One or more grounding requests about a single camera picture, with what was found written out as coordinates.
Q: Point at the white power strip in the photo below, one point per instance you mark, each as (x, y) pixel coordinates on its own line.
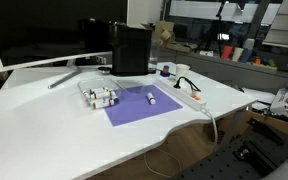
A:
(180, 95)

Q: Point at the white paper cup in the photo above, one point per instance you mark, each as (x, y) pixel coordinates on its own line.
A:
(182, 71)

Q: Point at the white labelled tube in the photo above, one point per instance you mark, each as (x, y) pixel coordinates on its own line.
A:
(100, 95)
(151, 98)
(86, 95)
(102, 104)
(114, 97)
(99, 90)

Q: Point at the black tripod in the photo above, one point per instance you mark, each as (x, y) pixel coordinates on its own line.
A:
(219, 30)

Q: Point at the white slatted blind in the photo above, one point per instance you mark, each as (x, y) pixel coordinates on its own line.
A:
(285, 23)

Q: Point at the green toy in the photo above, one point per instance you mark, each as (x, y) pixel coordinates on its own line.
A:
(272, 63)

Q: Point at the blue and orange toy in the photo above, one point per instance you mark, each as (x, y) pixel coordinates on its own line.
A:
(165, 71)

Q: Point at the black perforated board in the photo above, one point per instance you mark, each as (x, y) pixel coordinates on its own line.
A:
(237, 160)

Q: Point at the black round disc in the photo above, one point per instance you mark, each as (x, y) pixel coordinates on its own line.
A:
(104, 69)

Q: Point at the grey counter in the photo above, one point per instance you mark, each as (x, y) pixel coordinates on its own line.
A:
(237, 73)

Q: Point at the white paper sheet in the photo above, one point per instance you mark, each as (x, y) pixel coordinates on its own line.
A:
(260, 96)

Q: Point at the purple mat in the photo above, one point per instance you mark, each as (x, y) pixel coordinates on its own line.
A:
(140, 106)

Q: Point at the white table leg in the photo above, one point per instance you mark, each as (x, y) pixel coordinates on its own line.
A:
(234, 125)

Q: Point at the white curved monitor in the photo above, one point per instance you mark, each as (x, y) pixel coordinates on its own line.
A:
(34, 33)

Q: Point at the clear plastic bottle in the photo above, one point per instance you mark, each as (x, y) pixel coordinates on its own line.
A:
(153, 61)

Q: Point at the red cup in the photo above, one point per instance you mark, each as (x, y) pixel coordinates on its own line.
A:
(227, 52)

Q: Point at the clear plastic box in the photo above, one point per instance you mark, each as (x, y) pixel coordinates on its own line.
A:
(84, 85)

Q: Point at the cardboard box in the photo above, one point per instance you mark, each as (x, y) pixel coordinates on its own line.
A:
(165, 31)

